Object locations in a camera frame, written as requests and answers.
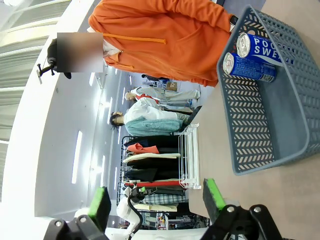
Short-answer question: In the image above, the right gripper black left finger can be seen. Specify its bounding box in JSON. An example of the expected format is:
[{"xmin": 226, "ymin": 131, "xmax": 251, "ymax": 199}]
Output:
[{"xmin": 43, "ymin": 186, "xmax": 112, "ymax": 240}]

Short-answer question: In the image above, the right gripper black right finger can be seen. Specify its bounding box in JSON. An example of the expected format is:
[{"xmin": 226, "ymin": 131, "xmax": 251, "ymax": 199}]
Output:
[{"xmin": 199, "ymin": 178, "xmax": 285, "ymax": 240}]

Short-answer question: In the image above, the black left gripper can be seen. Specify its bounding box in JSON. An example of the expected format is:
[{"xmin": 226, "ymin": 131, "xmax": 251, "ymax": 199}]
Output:
[{"xmin": 128, "ymin": 186, "xmax": 158, "ymax": 201}]

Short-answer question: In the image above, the grey plastic woven basket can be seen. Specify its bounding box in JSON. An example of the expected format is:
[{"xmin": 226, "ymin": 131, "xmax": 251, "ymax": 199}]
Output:
[{"xmin": 216, "ymin": 4, "xmax": 320, "ymax": 176}]

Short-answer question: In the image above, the blue Pocari Sweat can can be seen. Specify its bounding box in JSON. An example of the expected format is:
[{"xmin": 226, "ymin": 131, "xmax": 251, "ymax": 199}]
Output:
[
  {"xmin": 222, "ymin": 52, "xmax": 277, "ymax": 83},
  {"xmin": 236, "ymin": 31, "xmax": 295, "ymax": 66}
]

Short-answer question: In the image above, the white can dispenser rack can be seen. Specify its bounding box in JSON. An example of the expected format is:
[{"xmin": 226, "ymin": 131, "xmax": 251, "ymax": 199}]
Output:
[{"xmin": 177, "ymin": 122, "xmax": 202, "ymax": 190}]

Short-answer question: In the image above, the rack of dark plain garments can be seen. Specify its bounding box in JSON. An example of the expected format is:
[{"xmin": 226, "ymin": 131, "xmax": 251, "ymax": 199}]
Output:
[{"xmin": 121, "ymin": 134, "xmax": 188, "ymax": 213}]

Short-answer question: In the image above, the teal folded blanket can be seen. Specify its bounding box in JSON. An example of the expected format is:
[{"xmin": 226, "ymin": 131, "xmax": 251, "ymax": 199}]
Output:
[{"xmin": 124, "ymin": 118, "xmax": 185, "ymax": 137}]

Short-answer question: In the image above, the black-haired mannequin in white shirt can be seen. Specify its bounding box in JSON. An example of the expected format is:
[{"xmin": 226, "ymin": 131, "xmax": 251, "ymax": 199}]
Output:
[{"xmin": 109, "ymin": 96, "xmax": 192, "ymax": 132}]

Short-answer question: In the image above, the person in orange hoodie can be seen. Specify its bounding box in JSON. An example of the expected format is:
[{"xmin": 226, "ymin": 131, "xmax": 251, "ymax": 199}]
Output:
[{"xmin": 46, "ymin": 0, "xmax": 238, "ymax": 88}]

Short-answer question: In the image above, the black left arm cable sleeve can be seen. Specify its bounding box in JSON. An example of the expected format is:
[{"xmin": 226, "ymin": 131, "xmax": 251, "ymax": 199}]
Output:
[{"xmin": 127, "ymin": 193, "xmax": 144, "ymax": 230}]

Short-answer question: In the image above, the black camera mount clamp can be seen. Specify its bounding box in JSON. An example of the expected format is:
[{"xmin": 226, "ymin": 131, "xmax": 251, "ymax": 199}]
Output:
[{"xmin": 36, "ymin": 57, "xmax": 58, "ymax": 85}]

